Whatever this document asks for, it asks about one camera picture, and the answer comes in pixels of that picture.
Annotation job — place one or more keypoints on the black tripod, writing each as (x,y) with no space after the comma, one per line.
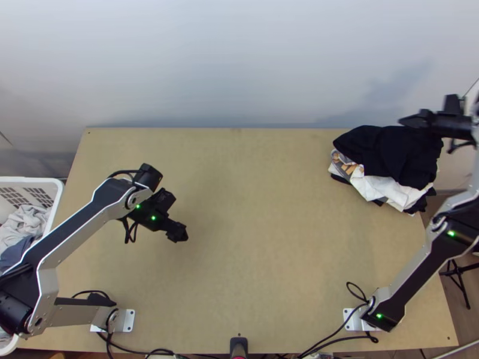
(459,278)

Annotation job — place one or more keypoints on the pile of folded clothes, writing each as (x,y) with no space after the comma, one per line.
(389,157)

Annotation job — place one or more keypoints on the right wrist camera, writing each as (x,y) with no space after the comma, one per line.
(453,104)

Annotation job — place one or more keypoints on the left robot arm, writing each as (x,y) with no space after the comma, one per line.
(75,228)

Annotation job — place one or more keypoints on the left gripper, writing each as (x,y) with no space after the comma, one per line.
(176,231)

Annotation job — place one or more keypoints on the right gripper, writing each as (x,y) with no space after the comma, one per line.
(454,125)

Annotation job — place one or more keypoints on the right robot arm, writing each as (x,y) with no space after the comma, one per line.
(408,284)

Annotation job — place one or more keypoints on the white laundry basket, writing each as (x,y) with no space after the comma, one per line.
(41,185)

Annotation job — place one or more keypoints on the heap of clothes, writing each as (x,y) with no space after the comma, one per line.
(22,224)

